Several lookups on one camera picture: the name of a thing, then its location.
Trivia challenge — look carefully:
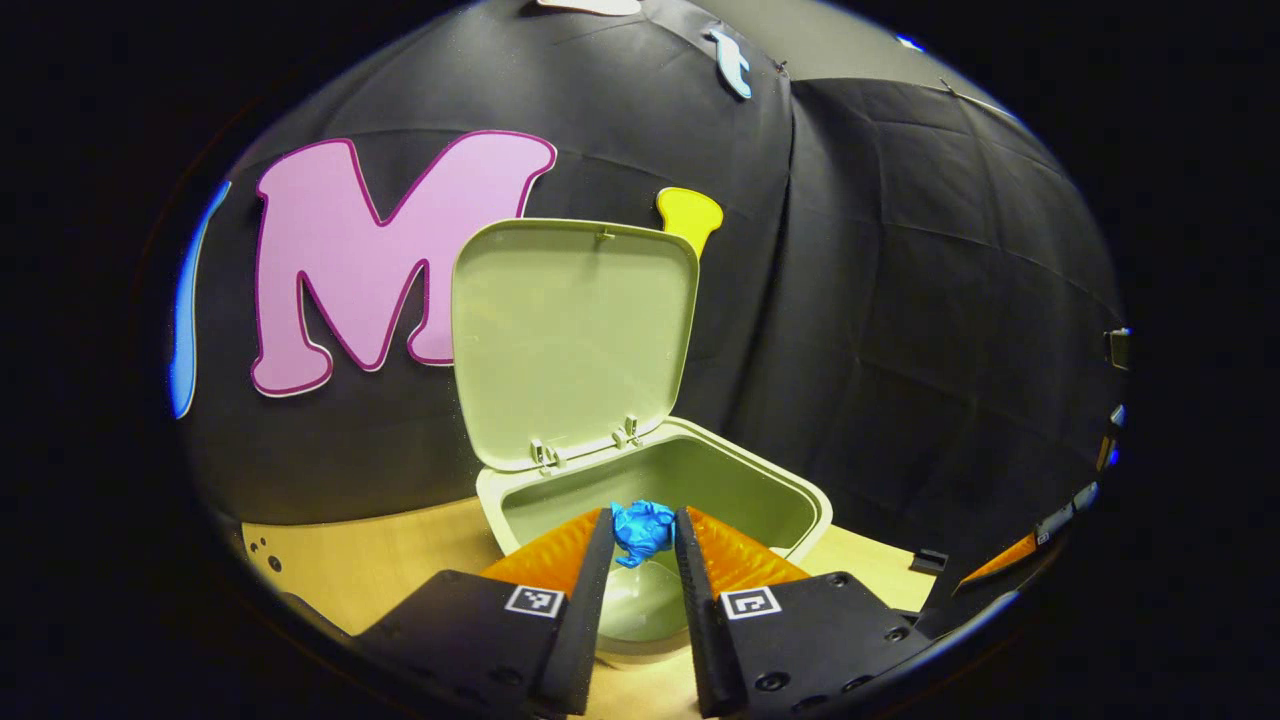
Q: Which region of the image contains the wooden desktop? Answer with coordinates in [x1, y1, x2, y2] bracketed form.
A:
[240, 495, 936, 720]

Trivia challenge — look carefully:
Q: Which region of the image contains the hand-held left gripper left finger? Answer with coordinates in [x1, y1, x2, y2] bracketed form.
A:
[355, 506, 617, 719]

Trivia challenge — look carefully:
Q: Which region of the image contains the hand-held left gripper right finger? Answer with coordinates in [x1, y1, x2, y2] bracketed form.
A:
[674, 505, 933, 720]

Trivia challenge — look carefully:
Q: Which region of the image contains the black backdrop cloth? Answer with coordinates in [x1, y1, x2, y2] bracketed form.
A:
[172, 0, 1126, 641]

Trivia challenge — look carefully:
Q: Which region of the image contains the blue paper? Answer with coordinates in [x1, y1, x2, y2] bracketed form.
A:
[610, 499, 677, 569]

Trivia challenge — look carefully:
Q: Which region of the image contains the pale green garbage bin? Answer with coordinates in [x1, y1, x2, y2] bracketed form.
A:
[452, 218, 833, 657]

